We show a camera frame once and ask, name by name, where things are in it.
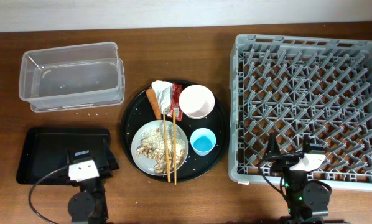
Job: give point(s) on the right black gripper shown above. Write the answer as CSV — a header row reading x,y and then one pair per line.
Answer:
x,y
285,161

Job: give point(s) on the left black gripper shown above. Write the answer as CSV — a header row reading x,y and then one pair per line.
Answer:
x,y
105,173

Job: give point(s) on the light blue cup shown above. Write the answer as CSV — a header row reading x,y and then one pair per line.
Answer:
x,y
203,141

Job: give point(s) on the orange carrot stick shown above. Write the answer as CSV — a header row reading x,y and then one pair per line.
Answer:
x,y
151,96

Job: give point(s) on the white napkin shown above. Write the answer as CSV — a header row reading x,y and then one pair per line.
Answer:
x,y
163,91

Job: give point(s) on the white bowl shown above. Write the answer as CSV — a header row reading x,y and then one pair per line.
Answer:
x,y
196,101

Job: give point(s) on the red snack wrapper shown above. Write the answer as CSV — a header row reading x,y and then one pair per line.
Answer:
x,y
175,110

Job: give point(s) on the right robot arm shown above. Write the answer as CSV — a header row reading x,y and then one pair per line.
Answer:
x,y
307,200

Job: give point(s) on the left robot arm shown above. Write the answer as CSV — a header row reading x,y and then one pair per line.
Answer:
x,y
90,205

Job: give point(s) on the grey dishwasher rack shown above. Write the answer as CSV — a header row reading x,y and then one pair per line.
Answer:
x,y
296,87

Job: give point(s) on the grey plate with food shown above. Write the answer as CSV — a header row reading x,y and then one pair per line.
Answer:
x,y
148,150

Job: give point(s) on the black rectangular tray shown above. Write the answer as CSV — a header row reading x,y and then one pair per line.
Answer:
x,y
47,149

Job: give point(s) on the round black serving tray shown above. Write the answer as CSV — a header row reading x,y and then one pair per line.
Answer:
x,y
139,112

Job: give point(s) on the clear plastic bin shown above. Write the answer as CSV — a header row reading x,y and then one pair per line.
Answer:
x,y
72,77

